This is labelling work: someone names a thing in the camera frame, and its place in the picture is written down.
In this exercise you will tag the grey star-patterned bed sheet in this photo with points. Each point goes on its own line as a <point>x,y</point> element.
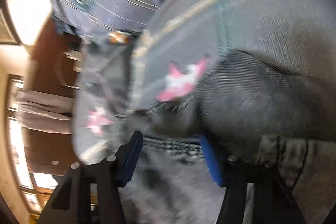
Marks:
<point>296,34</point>

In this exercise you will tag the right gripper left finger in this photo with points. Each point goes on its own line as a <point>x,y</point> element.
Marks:
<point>70,201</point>

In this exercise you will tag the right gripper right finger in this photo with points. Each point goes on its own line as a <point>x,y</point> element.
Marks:
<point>254,193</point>

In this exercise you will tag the grey star-patterned pillow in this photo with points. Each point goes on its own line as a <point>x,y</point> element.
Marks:
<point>100,111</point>

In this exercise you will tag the grey denim pants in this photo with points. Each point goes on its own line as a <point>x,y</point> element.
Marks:
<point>260,112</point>

